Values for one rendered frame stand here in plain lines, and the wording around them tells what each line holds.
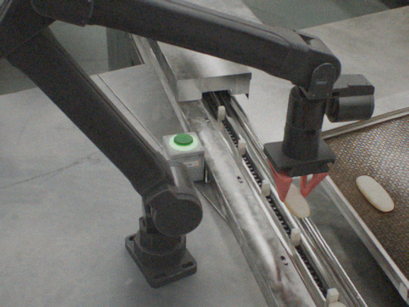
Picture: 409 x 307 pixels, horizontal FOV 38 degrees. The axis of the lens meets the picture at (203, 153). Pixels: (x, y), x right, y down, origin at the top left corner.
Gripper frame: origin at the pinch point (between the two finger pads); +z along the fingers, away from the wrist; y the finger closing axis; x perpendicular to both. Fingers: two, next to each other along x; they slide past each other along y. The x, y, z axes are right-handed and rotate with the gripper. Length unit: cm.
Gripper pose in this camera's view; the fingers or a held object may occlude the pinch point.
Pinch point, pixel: (292, 194)
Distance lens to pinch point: 100.5
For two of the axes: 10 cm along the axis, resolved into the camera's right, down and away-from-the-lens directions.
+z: -0.4, 8.2, 5.8
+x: -2.8, -5.6, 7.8
